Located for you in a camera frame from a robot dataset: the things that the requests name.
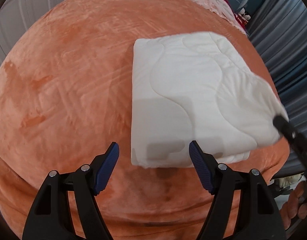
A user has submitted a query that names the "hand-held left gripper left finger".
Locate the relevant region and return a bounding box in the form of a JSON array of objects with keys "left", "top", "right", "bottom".
[{"left": 22, "top": 142, "right": 120, "bottom": 240}]

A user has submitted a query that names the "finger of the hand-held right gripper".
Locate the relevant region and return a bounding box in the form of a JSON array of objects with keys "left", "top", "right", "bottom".
[{"left": 272, "top": 114, "right": 307, "bottom": 167}]

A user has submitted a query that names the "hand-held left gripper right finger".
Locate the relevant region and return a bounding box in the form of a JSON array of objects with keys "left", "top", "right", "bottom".
[{"left": 189, "top": 140, "right": 287, "bottom": 240}]

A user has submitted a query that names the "white quilted jacket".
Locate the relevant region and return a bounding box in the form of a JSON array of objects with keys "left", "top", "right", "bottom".
[{"left": 130, "top": 31, "right": 289, "bottom": 169}]

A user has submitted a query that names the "person's right hand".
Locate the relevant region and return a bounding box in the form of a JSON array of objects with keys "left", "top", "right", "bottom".
[{"left": 281, "top": 180, "right": 307, "bottom": 228}]

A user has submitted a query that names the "orange plush bed blanket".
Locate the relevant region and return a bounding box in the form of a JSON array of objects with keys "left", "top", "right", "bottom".
[{"left": 0, "top": 0, "right": 291, "bottom": 240}]

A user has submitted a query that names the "grey curtain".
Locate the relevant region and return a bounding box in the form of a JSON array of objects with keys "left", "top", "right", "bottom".
[{"left": 246, "top": 0, "right": 307, "bottom": 183}]

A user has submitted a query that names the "plush toy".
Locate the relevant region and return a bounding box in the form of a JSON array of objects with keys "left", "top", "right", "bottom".
[{"left": 235, "top": 8, "right": 252, "bottom": 28}]

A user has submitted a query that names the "red cloth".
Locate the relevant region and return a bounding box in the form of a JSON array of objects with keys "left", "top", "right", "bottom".
[{"left": 215, "top": 0, "right": 247, "bottom": 32}]

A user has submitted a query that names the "white wardrobe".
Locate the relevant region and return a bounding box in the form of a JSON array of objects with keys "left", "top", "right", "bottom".
[{"left": 0, "top": 0, "right": 77, "bottom": 68}]

